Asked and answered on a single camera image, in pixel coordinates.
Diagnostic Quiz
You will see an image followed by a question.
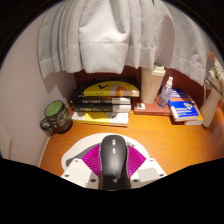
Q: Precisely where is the round white grey mouse pad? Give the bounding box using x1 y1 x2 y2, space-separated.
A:
60 132 151 175

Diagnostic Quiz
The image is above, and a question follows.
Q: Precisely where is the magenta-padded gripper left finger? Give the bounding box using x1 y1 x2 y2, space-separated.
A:
60 143 103 190

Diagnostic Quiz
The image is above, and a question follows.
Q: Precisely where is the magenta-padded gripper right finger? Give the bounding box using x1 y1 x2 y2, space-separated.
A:
126 143 168 190

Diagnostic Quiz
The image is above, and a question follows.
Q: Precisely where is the cream ceramic vase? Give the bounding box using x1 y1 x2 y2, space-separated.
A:
199 79 224 129

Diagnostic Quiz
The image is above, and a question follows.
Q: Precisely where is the yellow and black book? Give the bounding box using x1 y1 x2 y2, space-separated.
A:
77 76 141 99

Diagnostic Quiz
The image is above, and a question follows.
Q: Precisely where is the black computer mouse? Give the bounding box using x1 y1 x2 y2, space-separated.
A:
98 134 131 191

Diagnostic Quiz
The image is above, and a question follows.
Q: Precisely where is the dark mug green inside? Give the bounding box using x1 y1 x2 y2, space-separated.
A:
39 100 74 135

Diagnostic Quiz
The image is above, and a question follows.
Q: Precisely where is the dark red book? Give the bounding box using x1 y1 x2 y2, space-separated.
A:
132 96 173 117

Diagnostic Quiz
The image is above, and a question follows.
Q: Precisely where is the clear spray bottle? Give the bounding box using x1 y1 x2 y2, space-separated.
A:
156 76 175 110

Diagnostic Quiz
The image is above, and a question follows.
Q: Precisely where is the blue book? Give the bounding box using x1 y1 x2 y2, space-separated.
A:
167 87 201 123

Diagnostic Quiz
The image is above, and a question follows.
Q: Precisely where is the cream lidded tumbler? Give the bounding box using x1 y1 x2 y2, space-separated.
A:
139 64 167 105

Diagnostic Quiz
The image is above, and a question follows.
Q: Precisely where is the orange book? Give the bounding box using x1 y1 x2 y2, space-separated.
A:
171 92 205 127

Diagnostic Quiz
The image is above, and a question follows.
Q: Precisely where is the white pleated curtain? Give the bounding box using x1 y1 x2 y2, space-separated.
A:
36 0 215 86

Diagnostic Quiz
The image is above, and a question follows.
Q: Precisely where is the yellow white book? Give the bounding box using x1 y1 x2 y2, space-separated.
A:
71 110 130 128

